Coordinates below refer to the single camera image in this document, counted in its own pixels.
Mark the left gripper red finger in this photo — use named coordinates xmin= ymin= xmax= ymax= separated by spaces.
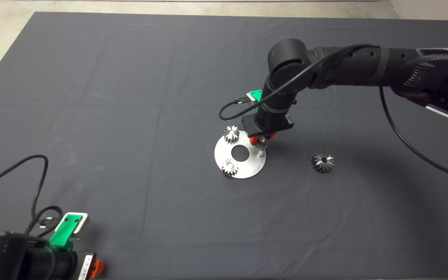
xmin=90 ymin=259 xmax=105 ymax=279

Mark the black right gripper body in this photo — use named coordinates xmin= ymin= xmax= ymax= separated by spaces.
xmin=241 ymin=110 xmax=295 ymax=138

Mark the large steel gear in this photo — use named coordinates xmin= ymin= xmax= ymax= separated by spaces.
xmin=310 ymin=151 xmax=335 ymax=173

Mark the left wrist green camera mount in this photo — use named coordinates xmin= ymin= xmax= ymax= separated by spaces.
xmin=49 ymin=214 xmax=82 ymax=251

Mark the small dark steel gear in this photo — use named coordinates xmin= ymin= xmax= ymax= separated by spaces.
xmin=252 ymin=136 xmax=269 ymax=151

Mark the dark grey table cloth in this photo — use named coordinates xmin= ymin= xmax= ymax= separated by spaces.
xmin=0 ymin=11 xmax=448 ymax=280

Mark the round steel plate with hole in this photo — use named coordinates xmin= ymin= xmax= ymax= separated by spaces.
xmin=214 ymin=131 xmax=267 ymax=179

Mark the small shiny steel gear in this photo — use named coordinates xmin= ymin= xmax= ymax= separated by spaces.
xmin=224 ymin=125 xmax=240 ymax=144
xmin=222 ymin=158 xmax=239 ymax=177

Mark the right wrist green camera mount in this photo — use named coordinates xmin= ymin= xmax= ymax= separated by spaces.
xmin=248 ymin=90 xmax=263 ymax=113

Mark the wrist green camera mount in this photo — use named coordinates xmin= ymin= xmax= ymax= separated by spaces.
xmin=248 ymin=90 xmax=263 ymax=113
xmin=49 ymin=214 xmax=82 ymax=251

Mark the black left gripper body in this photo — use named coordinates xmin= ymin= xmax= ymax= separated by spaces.
xmin=54 ymin=250 xmax=97 ymax=280

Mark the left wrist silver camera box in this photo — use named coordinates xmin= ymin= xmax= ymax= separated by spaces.
xmin=65 ymin=212 xmax=91 ymax=238

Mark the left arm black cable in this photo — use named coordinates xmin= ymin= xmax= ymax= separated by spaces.
xmin=0 ymin=155 xmax=64 ymax=238

